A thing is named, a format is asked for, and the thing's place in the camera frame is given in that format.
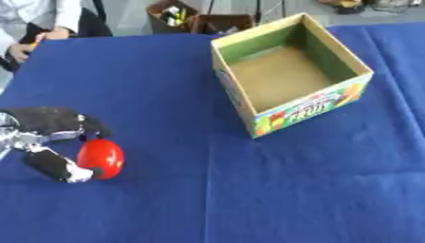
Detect person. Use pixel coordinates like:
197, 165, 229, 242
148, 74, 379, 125
0, 0, 115, 74

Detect brown cardboard box with items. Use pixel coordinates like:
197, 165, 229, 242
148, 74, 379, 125
144, 0, 201, 35

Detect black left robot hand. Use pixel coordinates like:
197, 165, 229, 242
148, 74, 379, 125
0, 106, 113, 184

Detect person's hand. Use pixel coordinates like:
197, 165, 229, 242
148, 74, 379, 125
33, 27, 73, 44
7, 42, 35, 64

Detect black tripod legs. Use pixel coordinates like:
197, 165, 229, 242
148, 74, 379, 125
204, 0, 289, 26

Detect tan cardboard box green inside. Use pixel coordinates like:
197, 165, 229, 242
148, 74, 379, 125
209, 12, 376, 140

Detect red toy apple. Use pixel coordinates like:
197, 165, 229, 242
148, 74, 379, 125
74, 138, 126, 180

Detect brown open cardboard box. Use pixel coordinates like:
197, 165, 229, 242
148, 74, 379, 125
189, 13, 258, 36

